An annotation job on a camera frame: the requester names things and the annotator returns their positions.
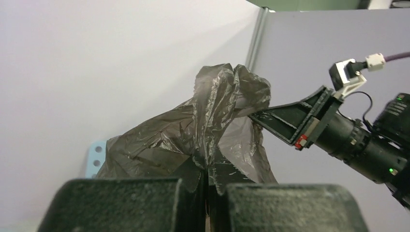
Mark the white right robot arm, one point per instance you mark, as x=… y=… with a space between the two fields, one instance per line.
x=379 y=151

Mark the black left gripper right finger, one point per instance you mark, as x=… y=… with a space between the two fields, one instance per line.
x=237 y=204

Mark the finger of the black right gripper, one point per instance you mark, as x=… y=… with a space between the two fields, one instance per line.
x=294 y=123

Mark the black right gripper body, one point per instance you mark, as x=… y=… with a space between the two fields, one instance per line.
x=338 y=136

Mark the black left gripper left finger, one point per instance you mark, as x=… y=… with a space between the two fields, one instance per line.
x=126 y=205

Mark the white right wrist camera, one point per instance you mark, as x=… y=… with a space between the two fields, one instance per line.
x=346 y=77

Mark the dark grey trash bag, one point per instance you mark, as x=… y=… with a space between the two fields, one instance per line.
x=214 y=121

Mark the light blue perforated panel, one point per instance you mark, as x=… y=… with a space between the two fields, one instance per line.
x=95 y=158

